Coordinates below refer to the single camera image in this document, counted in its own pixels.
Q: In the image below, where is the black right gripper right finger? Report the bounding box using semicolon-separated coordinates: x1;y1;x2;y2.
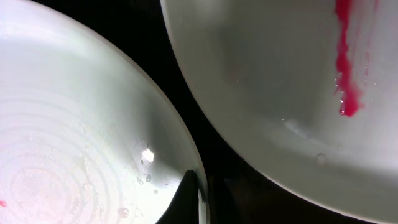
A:
208;177;252;224

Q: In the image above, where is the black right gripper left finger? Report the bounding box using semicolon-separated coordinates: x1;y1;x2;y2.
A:
156;170;199;224

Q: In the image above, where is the pale green plate red streak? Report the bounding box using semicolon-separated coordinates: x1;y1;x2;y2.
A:
161;1;397;223

